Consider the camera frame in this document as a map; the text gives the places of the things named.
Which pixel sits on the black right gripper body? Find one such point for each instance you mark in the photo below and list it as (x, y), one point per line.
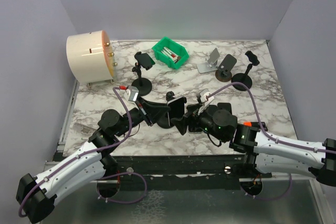
(204, 120)

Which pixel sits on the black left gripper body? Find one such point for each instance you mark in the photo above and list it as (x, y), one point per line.
(138, 103)

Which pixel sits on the black front phone stand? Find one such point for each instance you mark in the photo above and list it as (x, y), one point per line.
(164, 121)

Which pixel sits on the black clamp phone stand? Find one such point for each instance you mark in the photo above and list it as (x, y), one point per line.
(144, 85)

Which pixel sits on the purple case phone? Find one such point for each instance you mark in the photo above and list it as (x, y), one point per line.
(225, 106)

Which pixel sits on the black round base phone stand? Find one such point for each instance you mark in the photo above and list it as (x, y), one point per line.
(244, 78)

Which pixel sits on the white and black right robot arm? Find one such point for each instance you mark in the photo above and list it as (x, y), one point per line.
(264, 152)

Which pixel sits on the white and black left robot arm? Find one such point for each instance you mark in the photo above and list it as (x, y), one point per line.
(38, 195)

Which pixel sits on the brown base phone stand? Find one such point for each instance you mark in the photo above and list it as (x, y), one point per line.
(223, 72)

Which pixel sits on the silver folding phone stand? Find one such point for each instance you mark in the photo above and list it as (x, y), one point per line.
(211, 64)

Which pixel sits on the orange cap marker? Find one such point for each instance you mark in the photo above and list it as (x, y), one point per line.
(255, 124)

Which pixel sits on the green plastic bin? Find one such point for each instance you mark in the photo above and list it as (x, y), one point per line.
(170, 53)

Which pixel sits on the white cylindrical drum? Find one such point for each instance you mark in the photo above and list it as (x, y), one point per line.
(91, 57)

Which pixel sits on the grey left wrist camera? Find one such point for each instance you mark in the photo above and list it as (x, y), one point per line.
(131, 94)

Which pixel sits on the black front mounting rail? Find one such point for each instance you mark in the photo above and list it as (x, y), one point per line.
(186, 172)

